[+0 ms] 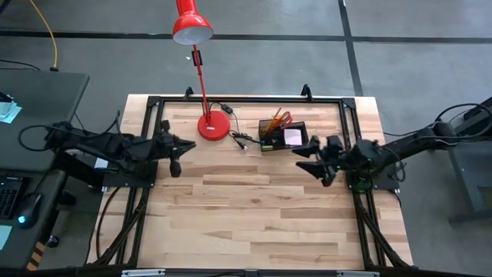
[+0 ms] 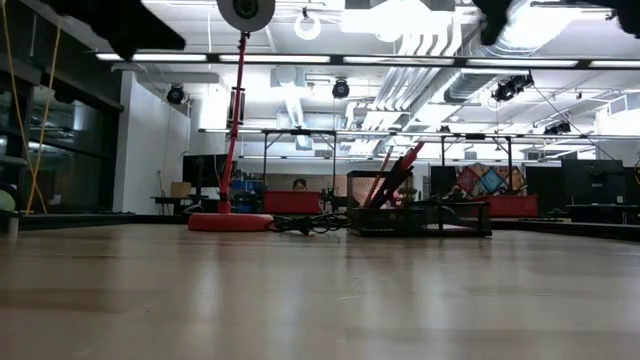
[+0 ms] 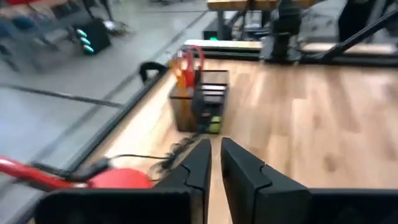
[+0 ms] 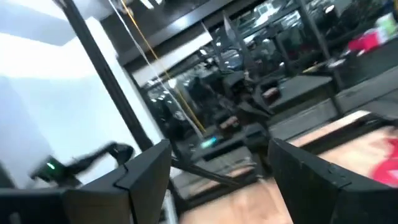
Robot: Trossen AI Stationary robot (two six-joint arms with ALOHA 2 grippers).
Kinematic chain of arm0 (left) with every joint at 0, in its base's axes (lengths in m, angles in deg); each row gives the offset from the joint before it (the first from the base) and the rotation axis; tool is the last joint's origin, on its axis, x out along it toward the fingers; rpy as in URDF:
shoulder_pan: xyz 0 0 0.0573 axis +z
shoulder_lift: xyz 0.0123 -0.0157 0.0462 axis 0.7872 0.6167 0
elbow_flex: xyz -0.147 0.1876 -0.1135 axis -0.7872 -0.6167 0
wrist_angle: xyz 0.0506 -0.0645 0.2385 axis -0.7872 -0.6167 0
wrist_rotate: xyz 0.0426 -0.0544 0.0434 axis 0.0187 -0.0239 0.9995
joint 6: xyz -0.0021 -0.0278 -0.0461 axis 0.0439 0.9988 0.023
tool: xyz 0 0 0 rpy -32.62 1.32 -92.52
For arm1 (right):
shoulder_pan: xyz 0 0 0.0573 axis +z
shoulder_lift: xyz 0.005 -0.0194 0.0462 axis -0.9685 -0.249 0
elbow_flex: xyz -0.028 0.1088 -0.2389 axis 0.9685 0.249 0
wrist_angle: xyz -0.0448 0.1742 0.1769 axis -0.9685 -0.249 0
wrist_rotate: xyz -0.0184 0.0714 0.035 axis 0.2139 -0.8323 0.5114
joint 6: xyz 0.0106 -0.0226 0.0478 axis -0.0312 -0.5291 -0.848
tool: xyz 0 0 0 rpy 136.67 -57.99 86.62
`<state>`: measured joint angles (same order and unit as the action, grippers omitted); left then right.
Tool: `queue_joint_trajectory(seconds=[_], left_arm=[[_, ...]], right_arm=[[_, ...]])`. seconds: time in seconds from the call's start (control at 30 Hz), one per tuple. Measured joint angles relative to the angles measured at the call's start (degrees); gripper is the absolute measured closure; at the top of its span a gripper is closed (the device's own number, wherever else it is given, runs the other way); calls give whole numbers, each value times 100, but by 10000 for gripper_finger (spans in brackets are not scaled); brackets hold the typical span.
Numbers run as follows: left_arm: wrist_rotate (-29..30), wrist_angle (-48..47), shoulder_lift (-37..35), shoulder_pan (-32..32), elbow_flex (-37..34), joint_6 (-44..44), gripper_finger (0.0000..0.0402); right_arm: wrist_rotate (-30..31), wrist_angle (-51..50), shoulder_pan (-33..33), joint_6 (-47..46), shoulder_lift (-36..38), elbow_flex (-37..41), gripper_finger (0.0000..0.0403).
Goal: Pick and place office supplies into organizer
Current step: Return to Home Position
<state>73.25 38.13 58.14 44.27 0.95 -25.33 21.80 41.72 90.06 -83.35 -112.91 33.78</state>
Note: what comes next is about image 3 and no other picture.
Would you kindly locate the black mesh desk organizer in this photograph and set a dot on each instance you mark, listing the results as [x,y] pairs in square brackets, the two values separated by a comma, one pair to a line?
[214,99]

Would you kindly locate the black box with teal knobs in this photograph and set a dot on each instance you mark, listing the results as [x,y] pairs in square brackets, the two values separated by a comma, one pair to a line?
[93,35]

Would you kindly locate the background wooden table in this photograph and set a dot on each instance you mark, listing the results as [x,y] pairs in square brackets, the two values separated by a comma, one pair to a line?
[242,4]

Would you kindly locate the orange pencil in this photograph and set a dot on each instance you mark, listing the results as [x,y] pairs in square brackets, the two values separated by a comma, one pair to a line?
[183,79]
[177,70]

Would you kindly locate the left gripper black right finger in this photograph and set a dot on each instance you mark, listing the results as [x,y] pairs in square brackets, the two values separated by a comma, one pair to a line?
[248,180]

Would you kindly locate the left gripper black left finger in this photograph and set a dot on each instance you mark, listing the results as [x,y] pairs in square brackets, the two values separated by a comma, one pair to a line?
[192,174]

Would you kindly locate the small yellow sticky pad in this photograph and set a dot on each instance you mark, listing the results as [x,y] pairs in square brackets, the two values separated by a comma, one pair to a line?
[215,124]

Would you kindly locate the dark metal stand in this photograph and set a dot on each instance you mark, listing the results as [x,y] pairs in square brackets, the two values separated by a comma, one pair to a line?
[354,18]

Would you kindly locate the red desk lamp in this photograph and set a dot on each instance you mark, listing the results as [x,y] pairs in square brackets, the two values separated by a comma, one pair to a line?
[121,179]

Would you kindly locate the black pen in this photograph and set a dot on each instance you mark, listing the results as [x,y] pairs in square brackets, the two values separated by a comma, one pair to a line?
[199,104]

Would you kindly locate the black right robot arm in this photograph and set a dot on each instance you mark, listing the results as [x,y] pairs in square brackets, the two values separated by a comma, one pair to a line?
[284,31]

